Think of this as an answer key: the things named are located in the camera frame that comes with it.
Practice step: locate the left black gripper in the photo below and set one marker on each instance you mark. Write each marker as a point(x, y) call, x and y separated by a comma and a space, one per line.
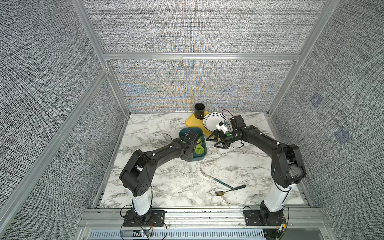
point(190, 157)

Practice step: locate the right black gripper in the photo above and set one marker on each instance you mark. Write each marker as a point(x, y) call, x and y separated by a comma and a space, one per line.
point(216, 133)

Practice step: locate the yellow shuttlecock seven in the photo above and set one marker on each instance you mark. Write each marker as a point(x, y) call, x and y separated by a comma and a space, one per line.
point(199, 149)

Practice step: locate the teal plastic storage box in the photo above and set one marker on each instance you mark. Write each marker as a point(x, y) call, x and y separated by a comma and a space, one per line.
point(203, 144)

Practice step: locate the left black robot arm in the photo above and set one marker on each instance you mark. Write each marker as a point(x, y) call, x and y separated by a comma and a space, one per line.
point(138, 173)

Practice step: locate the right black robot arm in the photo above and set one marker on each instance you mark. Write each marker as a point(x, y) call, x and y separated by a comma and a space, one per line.
point(287, 165)

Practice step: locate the yellow plastic tray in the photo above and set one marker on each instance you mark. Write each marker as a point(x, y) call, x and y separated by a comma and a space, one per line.
point(192, 121)

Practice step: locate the white patterned plate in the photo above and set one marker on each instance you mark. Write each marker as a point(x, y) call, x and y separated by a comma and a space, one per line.
point(212, 119)

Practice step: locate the black cup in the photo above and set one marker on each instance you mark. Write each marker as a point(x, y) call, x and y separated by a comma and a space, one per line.
point(199, 111)

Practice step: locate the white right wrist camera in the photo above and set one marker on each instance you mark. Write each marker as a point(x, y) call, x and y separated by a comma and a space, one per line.
point(223, 127)

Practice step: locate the green handled knife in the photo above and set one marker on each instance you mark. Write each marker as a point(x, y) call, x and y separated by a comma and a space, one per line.
point(215, 179)

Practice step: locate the green handled fork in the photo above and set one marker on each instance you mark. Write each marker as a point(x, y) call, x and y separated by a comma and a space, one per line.
point(221, 193)

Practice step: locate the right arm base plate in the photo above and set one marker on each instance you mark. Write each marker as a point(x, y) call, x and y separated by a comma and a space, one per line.
point(253, 218)

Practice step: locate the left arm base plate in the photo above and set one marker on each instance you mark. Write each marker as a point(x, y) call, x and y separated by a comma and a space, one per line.
point(151, 219)

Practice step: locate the aluminium front rail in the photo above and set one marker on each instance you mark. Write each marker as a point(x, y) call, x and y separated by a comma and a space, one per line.
point(216, 218)

